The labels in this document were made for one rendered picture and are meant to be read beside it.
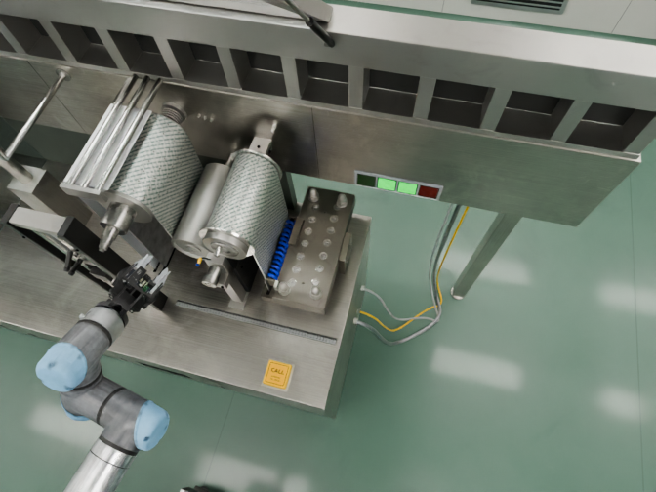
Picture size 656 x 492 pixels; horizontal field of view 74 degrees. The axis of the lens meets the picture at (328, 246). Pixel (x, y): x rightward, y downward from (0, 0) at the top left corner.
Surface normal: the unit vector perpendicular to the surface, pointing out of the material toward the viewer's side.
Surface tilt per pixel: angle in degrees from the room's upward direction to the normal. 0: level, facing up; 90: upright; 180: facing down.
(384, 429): 0
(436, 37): 0
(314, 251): 0
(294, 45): 90
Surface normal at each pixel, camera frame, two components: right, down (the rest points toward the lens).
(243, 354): -0.04, -0.44
